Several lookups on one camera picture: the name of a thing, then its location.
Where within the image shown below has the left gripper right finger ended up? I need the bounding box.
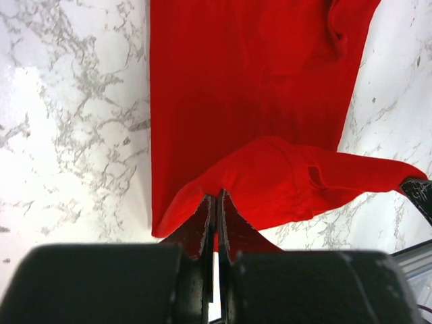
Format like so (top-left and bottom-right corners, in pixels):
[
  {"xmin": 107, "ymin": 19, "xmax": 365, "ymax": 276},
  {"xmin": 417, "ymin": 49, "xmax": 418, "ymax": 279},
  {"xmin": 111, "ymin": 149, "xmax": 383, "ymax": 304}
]
[{"xmin": 217, "ymin": 190, "xmax": 283, "ymax": 323}]

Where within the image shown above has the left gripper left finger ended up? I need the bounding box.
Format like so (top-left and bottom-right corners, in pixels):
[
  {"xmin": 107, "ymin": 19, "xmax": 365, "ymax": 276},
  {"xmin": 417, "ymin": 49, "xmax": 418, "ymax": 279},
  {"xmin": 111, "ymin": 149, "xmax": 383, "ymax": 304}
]
[{"xmin": 161, "ymin": 196, "xmax": 216, "ymax": 323}]

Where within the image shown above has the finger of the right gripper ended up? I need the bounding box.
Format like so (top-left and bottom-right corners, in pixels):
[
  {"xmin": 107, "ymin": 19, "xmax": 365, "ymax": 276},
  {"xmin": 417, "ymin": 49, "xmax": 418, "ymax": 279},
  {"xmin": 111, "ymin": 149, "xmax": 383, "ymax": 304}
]
[{"xmin": 400, "ymin": 179, "xmax": 432, "ymax": 225}]

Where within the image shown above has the red t-shirt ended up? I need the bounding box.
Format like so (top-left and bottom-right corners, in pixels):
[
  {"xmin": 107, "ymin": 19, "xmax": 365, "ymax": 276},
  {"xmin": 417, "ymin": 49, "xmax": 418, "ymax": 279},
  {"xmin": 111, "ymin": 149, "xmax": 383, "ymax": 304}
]
[{"xmin": 150, "ymin": 1, "xmax": 426, "ymax": 238}]

